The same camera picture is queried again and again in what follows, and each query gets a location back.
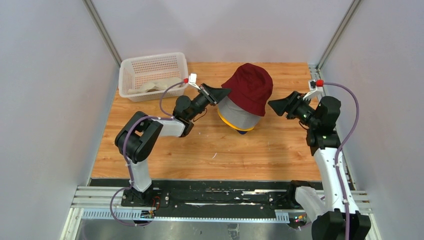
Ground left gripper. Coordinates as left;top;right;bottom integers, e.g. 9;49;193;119
187;83;231;121

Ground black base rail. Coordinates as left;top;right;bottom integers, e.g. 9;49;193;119
71;178;372;229

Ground blue hat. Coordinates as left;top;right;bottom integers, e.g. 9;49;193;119
237;130;249;135

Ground yellow hat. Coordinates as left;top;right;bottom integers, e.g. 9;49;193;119
217;110;255;131

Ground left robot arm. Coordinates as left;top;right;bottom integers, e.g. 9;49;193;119
114;83;232;207

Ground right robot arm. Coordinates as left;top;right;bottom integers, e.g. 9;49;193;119
268;91;372;240

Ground right aluminium frame post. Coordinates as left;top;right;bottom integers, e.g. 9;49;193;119
316;0;362;72

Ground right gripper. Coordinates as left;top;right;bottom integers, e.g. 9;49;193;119
268;91;319;129

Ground left aluminium frame post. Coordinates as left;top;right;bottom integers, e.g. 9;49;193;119
82;0;122;67

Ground white plastic basket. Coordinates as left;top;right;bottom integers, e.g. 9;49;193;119
118;52;189;102

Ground grey hat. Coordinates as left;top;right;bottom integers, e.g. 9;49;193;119
217;97;262;129

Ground purple cable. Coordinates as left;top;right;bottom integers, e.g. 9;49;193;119
109;77;190;228
298;79;361;240

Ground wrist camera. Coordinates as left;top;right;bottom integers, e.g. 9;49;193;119
187;73;201;91
303;79;324;101

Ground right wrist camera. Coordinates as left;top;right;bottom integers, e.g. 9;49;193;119
303;79;324;101

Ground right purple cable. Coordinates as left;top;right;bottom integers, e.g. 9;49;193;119
298;79;361;240

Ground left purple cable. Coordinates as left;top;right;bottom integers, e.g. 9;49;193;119
109;77;190;228

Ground dark red hat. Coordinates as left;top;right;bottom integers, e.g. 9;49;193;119
221;63;274;117

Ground cream hat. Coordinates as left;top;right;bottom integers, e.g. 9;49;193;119
127;77;184;95

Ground aluminium frame post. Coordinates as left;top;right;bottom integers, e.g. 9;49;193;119
82;0;122;67
316;0;362;72

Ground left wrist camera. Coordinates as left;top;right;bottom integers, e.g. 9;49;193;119
187;73;201;91

